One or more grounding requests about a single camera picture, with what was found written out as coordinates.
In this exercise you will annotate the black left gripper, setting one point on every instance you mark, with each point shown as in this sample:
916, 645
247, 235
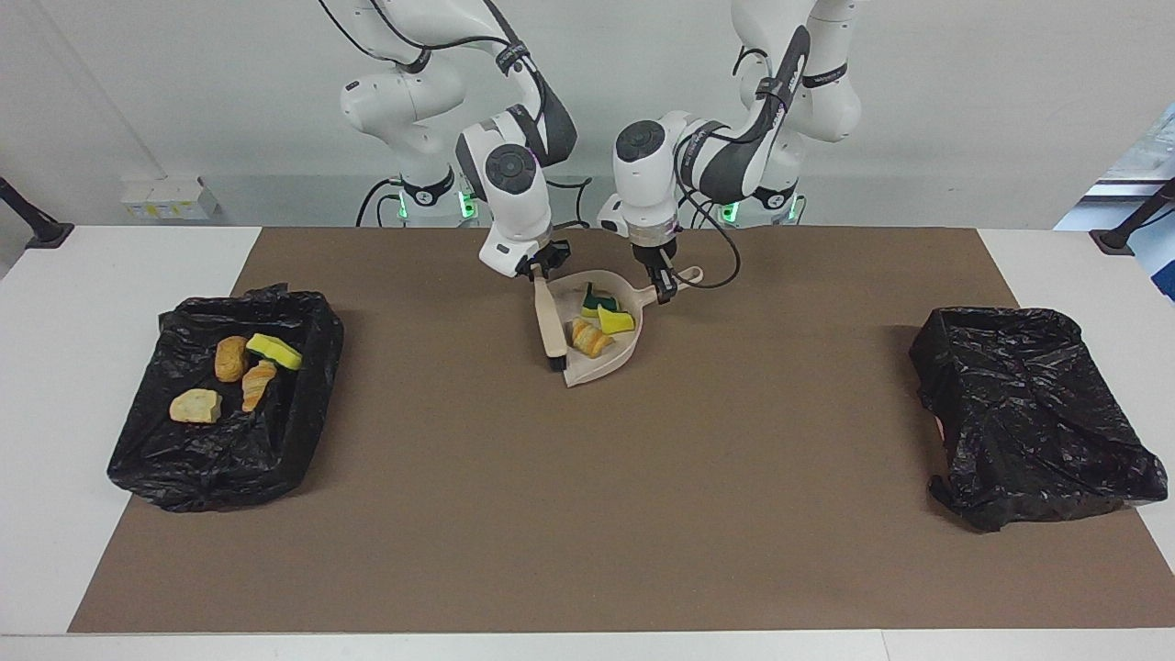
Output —
656, 252

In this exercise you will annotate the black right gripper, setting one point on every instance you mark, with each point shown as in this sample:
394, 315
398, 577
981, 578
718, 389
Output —
543, 257

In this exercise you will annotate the beige hand brush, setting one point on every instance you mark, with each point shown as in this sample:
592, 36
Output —
551, 321

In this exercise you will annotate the bent yellow sponge strip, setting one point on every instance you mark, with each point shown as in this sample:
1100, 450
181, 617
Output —
617, 321

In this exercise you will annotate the striped croissant toy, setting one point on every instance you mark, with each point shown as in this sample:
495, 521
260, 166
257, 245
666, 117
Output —
592, 340

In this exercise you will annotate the beige plastic dustpan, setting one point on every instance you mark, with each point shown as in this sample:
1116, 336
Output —
606, 367

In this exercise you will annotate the small yellow sponge piece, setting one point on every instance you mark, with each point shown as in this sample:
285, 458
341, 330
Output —
274, 351

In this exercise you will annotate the pale cracker piece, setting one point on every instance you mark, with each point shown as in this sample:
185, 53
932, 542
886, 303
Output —
257, 386
195, 406

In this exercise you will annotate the brown nugget toy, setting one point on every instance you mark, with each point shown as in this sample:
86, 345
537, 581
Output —
232, 360

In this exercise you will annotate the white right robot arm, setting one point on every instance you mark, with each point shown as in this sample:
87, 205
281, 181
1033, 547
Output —
514, 174

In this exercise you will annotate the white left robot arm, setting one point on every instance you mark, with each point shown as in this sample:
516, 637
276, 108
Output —
643, 174

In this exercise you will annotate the pink plastic bin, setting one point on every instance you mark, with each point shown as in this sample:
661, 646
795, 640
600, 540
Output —
938, 429

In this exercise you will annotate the black trash bag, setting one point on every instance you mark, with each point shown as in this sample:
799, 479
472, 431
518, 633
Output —
1028, 413
229, 459

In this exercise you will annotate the brown paper table mat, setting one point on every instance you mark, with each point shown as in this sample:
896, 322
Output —
643, 514

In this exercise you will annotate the white cardboard boxes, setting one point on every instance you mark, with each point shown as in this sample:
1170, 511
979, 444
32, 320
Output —
170, 197

